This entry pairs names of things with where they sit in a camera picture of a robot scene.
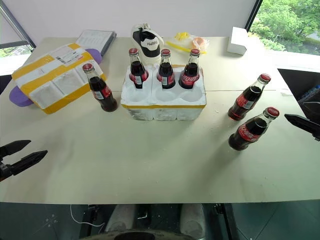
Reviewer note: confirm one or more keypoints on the glass cola bottle red cap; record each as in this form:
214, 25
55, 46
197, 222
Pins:
250, 132
137, 72
101, 91
189, 75
246, 101
165, 73

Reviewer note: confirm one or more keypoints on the grey rounded shape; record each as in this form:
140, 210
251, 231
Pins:
192, 218

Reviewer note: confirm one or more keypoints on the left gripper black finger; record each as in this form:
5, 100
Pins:
27, 161
15, 147

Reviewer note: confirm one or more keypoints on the dark window frame post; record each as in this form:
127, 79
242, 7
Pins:
253, 15

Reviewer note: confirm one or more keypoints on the grey plastic wrapped packet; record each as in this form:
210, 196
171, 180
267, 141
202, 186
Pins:
96, 40

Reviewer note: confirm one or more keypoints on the black table leg frame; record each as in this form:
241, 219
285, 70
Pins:
91, 220
226, 222

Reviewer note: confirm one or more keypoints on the white and black sneaker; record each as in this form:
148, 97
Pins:
151, 47

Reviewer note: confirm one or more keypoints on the white foam bottle holder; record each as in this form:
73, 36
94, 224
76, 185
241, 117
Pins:
163, 102

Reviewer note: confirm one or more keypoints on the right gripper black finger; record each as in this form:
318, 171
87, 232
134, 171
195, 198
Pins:
303, 123

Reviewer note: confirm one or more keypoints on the dark window frame bar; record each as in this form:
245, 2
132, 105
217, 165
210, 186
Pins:
17, 27

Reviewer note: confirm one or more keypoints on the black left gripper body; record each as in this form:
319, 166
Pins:
4, 172

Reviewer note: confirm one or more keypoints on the white foam lid yellow tape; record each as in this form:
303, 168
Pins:
60, 83

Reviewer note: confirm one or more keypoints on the clear zip bag yellow strip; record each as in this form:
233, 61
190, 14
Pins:
181, 46

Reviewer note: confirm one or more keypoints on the white cardboard box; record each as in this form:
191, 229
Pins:
237, 41

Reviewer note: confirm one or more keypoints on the yellow plastic toy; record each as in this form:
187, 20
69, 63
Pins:
181, 35

